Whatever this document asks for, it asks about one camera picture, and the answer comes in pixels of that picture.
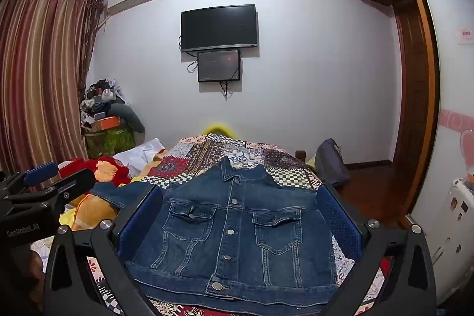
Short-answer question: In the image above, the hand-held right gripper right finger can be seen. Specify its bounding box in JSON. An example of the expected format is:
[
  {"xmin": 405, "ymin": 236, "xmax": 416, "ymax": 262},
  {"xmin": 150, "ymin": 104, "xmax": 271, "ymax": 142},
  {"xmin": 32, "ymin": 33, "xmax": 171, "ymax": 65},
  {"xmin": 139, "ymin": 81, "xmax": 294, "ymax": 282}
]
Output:
[{"xmin": 316, "ymin": 184, "xmax": 438, "ymax": 316}]

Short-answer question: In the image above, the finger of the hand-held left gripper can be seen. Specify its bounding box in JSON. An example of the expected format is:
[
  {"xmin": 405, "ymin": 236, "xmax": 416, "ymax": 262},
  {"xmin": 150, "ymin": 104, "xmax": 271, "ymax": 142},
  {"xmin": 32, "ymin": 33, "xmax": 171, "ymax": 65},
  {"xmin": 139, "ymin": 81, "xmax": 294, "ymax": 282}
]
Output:
[
  {"xmin": 0, "ymin": 162, "xmax": 62, "ymax": 203},
  {"xmin": 47, "ymin": 168, "xmax": 96, "ymax": 215}
]

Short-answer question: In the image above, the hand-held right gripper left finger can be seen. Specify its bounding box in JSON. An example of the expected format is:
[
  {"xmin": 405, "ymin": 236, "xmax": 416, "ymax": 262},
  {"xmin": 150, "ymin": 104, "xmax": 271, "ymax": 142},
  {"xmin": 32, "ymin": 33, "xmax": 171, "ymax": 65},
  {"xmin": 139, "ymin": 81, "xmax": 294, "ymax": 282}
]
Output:
[{"xmin": 44, "ymin": 186, "xmax": 165, "ymax": 316}]

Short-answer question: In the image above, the blue denim jacket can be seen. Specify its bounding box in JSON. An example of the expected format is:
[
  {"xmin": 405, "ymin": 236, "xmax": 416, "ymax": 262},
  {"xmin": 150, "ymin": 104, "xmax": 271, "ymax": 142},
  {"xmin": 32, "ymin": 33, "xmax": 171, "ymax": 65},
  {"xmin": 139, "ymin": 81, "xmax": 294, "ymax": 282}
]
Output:
[{"xmin": 89, "ymin": 155, "xmax": 343, "ymax": 302}]

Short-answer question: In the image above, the yellow orange blanket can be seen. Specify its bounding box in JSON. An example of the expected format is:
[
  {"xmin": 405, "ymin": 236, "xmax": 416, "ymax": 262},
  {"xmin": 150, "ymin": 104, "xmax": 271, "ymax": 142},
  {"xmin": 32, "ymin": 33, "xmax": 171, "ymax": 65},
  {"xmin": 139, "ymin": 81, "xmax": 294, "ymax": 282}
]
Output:
[{"xmin": 61, "ymin": 149, "xmax": 167, "ymax": 231}]

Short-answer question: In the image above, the grey-blue backpack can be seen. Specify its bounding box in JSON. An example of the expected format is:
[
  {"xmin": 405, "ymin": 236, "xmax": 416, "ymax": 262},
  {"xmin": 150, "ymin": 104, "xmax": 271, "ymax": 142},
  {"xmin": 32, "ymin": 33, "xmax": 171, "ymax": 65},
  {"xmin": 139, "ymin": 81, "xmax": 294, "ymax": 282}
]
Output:
[{"xmin": 314, "ymin": 138, "xmax": 352, "ymax": 188}]

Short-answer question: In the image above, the green box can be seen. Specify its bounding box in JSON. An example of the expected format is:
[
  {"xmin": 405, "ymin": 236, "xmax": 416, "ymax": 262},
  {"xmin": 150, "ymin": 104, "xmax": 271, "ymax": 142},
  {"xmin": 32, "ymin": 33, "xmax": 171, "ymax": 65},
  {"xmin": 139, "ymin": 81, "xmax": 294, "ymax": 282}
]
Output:
[{"xmin": 84, "ymin": 127, "xmax": 136, "ymax": 157}]

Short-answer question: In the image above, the orange box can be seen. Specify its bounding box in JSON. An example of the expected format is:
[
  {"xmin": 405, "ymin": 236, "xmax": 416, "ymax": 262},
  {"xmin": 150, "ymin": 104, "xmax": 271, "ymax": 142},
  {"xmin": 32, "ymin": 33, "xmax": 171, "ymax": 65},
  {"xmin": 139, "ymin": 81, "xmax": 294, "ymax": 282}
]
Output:
[{"xmin": 92, "ymin": 116, "xmax": 122, "ymax": 131}]

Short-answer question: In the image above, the patchwork patterned bed sheet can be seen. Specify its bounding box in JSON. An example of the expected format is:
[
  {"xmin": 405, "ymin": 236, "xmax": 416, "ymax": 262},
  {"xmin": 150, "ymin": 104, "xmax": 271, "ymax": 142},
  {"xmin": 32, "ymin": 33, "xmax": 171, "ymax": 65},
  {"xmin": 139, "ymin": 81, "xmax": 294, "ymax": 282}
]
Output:
[{"xmin": 31, "ymin": 133, "xmax": 393, "ymax": 316}]

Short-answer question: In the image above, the pile of clutter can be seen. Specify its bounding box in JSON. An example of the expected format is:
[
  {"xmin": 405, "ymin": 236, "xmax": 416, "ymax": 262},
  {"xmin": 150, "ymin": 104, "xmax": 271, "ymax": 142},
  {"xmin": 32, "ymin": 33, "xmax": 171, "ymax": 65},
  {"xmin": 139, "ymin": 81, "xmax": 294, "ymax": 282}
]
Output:
[{"xmin": 81, "ymin": 79, "xmax": 146, "ymax": 133}]

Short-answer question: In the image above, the striped brown curtain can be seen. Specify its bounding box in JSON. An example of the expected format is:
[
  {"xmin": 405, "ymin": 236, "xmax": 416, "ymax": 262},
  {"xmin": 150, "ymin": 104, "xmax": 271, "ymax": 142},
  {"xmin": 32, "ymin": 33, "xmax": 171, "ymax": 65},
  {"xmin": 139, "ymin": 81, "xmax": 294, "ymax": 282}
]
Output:
[{"xmin": 0, "ymin": 0, "xmax": 106, "ymax": 187}]

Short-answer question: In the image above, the white appliance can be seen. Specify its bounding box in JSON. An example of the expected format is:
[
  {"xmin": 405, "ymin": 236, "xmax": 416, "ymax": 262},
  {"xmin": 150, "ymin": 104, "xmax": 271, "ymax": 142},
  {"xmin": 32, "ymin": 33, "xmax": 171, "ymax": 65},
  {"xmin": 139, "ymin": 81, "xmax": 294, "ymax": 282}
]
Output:
[{"xmin": 430, "ymin": 171, "xmax": 474, "ymax": 302}]

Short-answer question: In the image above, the yellow plastic stool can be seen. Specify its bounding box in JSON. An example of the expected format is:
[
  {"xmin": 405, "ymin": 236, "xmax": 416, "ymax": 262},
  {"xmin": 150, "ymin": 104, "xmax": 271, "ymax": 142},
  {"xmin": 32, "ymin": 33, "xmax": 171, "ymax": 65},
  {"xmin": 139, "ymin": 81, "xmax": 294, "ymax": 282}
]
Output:
[{"xmin": 201, "ymin": 122, "xmax": 241, "ymax": 139}]

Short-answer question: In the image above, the wooden door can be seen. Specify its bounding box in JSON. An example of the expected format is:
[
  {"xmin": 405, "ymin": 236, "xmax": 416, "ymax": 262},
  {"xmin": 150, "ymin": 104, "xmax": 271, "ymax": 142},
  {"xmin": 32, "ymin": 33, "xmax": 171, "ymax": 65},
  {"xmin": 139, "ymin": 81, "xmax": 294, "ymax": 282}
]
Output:
[{"xmin": 393, "ymin": 0, "xmax": 441, "ymax": 228}]

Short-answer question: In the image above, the pink wall sticker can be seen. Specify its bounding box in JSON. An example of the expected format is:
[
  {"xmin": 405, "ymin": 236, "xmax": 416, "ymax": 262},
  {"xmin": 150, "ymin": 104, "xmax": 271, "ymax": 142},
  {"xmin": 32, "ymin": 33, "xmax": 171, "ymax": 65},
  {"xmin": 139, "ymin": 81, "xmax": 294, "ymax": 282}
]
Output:
[{"xmin": 439, "ymin": 109, "xmax": 474, "ymax": 172}]

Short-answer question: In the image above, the small black wall monitor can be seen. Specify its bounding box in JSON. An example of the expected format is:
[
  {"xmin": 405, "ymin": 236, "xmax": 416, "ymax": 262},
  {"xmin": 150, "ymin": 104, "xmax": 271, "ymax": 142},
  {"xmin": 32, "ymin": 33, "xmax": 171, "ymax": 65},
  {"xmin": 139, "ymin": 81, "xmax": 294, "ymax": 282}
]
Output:
[{"xmin": 197, "ymin": 49, "xmax": 242, "ymax": 83}]

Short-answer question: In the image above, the black wall television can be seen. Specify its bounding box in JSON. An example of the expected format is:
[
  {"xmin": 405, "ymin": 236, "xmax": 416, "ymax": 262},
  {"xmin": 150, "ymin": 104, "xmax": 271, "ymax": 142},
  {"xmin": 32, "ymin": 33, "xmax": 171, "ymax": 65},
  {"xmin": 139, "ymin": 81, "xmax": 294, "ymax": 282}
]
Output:
[{"xmin": 180, "ymin": 4, "xmax": 259, "ymax": 53}]

